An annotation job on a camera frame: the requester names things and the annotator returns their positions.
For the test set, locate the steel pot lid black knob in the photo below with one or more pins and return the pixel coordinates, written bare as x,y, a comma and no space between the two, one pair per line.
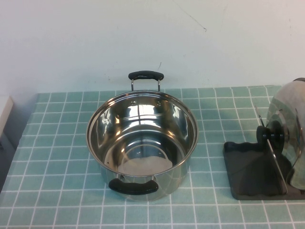
286,107

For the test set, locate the teal tile-pattern tablecloth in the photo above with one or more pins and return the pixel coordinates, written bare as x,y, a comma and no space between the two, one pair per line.
47,167

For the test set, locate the white board beige edge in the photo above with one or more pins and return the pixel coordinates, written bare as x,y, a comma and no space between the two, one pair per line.
6,112

